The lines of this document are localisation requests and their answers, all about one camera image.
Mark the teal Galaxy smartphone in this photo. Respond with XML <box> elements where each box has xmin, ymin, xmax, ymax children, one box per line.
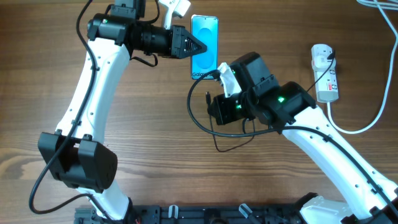
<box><xmin>191</xmin><ymin>14</ymin><xmax>219</xmax><ymax>80</ymax></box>

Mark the black USB charger cable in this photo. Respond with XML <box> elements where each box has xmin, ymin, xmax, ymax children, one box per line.
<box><xmin>205</xmin><ymin>51</ymin><xmax>337</xmax><ymax>153</ymax></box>

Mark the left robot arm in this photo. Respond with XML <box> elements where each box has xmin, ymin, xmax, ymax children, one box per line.
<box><xmin>38</xmin><ymin>0</ymin><xmax>207</xmax><ymax>223</ymax></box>

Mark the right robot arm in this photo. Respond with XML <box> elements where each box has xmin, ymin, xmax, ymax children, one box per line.
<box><xmin>208</xmin><ymin>52</ymin><xmax>397</xmax><ymax>223</ymax></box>

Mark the white power strip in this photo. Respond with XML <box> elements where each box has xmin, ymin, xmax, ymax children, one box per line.
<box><xmin>311</xmin><ymin>44</ymin><xmax>339</xmax><ymax>103</ymax></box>

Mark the white power strip cord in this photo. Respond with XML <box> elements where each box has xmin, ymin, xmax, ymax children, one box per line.
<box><xmin>326</xmin><ymin>0</ymin><xmax>398</xmax><ymax>135</ymax></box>

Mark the white cable bundle corner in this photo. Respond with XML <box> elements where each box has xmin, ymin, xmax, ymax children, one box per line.
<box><xmin>356</xmin><ymin>0</ymin><xmax>397</xmax><ymax>11</ymax></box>

